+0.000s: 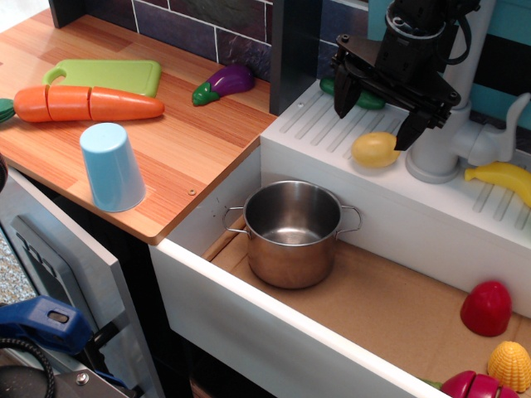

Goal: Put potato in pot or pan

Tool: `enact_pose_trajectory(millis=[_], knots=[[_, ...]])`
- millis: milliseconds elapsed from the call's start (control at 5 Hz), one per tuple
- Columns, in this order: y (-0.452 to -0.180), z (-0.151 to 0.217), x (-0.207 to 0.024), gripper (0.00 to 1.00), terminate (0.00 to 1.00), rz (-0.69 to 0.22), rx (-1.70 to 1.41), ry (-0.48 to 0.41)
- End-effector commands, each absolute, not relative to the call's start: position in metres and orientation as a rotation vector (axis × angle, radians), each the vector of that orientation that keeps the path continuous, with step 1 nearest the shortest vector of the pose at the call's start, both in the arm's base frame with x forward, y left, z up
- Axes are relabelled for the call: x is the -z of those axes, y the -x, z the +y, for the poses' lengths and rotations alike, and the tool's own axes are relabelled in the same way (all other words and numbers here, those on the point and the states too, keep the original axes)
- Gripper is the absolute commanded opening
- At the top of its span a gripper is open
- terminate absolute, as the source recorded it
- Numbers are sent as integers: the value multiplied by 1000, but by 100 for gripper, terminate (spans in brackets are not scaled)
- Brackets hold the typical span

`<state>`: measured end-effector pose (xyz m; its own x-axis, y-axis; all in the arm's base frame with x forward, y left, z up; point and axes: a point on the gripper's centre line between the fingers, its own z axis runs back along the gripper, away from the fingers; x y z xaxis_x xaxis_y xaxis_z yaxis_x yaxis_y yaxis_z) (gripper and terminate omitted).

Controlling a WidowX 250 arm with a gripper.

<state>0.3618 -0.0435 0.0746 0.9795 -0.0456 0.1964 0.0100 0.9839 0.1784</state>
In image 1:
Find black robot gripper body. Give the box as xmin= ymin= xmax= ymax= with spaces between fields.
xmin=333 ymin=10 xmax=460 ymax=129

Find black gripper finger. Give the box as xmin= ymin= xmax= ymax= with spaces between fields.
xmin=334 ymin=66 xmax=363 ymax=119
xmin=394 ymin=109 xmax=431 ymax=151

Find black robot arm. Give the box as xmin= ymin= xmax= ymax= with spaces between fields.
xmin=332 ymin=1 xmax=480 ymax=151

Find yellow toy potato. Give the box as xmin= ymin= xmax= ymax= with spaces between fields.
xmin=351 ymin=132 xmax=401 ymax=168

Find stainless steel pot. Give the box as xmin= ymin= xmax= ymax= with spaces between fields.
xmin=222 ymin=180 xmax=363 ymax=289

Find green toy cucumber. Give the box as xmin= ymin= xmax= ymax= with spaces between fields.
xmin=319 ymin=78 xmax=386 ymax=110

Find grey toy faucet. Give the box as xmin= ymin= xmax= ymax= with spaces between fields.
xmin=406 ymin=1 xmax=530 ymax=184

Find purple toy eggplant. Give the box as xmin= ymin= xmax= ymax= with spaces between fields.
xmin=192 ymin=64 xmax=255 ymax=106

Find yellow toy banana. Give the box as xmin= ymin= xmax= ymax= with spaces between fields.
xmin=464 ymin=162 xmax=530 ymax=206

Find red toy pepper half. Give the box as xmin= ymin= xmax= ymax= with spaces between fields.
xmin=460 ymin=280 xmax=513 ymax=337

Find white toy sink unit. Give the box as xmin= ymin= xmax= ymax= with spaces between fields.
xmin=150 ymin=85 xmax=530 ymax=397

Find green plastic cutting board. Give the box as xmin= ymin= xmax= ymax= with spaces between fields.
xmin=42 ymin=59 xmax=162 ymax=98

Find light blue plastic cup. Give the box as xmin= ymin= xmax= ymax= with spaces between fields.
xmin=80 ymin=123 xmax=146 ymax=212

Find yellow toy corn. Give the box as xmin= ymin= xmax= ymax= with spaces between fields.
xmin=487 ymin=341 xmax=530 ymax=393

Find magenta sliced toy fruit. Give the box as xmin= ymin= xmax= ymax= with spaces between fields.
xmin=440 ymin=371 xmax=530 ymax=398

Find orange toy carrot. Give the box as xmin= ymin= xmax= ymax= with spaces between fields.
xmin=1 ymin=85 xmax=165 ymax=123

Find grey cabinet door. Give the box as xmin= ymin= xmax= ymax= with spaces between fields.
xmin=1 ymin=168 xmax=164 ymax=397

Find blue clamp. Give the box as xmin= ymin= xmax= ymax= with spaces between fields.
xmin=1 ymin=295 xmax=92 ymax=355

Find black braided cable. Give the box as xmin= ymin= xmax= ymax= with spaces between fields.
xmin=0 ymin=337 xmax=56 ymax=398

